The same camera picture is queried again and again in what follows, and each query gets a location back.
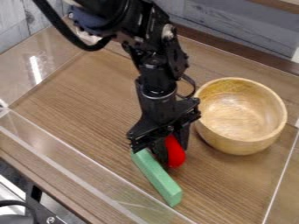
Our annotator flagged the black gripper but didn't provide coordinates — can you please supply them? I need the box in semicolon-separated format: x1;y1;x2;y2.
125;79;200;168

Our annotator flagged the red plush strawberry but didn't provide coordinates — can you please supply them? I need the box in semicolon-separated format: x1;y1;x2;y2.
164;135;185;168

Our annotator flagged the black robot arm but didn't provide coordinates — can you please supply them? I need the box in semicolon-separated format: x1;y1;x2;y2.
32;0;201;167

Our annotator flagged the green rectangular block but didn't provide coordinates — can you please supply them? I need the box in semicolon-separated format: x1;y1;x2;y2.
130;150;182;207

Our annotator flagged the wooden bowl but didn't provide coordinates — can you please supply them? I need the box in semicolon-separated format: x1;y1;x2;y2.
194;77;287;156

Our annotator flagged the clear acrylic front wall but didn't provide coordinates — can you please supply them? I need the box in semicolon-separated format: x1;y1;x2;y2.
0;100;194;224

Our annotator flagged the black metal table frame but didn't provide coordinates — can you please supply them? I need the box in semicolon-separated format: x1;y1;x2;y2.
25;183;66;224

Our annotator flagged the black cable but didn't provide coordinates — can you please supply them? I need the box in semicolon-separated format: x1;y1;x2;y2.
0;200;30;218

